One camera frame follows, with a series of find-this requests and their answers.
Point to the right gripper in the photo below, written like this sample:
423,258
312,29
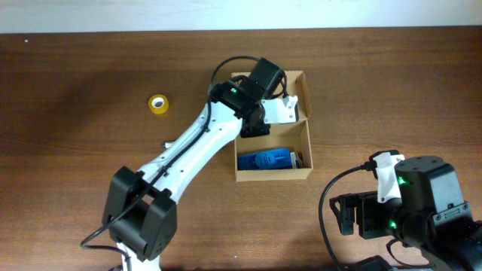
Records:
361,214

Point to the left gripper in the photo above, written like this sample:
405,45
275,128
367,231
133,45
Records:
254,128

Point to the blue whiteboard eraser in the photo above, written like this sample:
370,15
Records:
265,160

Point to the cardboard box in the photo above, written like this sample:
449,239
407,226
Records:
294,136

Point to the yellow tape roll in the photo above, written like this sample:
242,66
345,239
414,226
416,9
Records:
158,104

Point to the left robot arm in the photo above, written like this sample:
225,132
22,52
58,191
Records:
140,213

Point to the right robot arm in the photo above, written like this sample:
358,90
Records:
419,203

